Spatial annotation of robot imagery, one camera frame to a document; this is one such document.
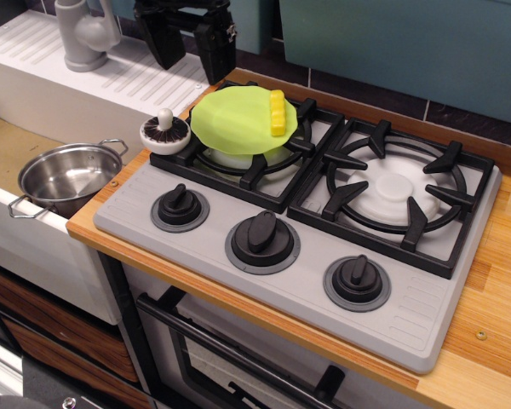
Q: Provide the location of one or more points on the yellow toy fry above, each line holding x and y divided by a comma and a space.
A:
277, 112

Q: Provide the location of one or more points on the right black burner grate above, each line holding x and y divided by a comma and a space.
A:
419, 202

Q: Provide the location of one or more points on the toy oven door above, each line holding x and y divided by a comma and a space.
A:
222, 361

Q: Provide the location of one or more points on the grey toy faucet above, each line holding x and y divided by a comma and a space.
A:
86, 38

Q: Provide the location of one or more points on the left black burner grate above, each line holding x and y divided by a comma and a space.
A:
267, 180

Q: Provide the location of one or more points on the left black stove knob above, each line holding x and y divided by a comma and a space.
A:
180, 210

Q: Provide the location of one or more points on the white toy sink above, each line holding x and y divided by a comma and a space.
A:
43, 105

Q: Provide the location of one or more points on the right black stove knob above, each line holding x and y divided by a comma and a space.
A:
357, 284

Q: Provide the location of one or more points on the black burner grate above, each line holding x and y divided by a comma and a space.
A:
419, 202
267, 180

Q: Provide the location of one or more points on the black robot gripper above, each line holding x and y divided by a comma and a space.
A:
215, 34

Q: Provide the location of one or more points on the middle black stove knob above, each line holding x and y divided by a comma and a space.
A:
262, 244

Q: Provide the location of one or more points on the grey toy stove top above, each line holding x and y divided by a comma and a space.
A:
409, 329

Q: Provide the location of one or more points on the black stove knob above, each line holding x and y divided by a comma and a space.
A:
180, 210
262, 244
357, 284

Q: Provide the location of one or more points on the small steel pot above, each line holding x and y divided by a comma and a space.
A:
62, 180

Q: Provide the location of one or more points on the white toy mushroom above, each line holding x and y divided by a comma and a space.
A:
165, 134

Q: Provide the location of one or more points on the green plastic plate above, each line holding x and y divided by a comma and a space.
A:
236, 120

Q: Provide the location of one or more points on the wooden drawer fronts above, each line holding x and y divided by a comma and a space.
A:
70, 341

